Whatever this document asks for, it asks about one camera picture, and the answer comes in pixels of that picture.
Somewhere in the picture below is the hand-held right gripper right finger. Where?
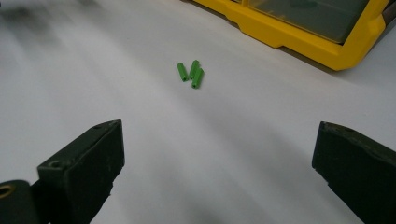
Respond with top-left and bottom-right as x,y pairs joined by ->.
312,120 -> 396,224

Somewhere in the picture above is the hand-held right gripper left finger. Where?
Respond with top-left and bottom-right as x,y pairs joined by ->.
31,119 -> 125,224

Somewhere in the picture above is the yellow black organizer box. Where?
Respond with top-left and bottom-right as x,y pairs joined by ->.
192,0 -> 396,72

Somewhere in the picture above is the white work surface sheet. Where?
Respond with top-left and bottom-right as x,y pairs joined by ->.
0,0 -> 396,224

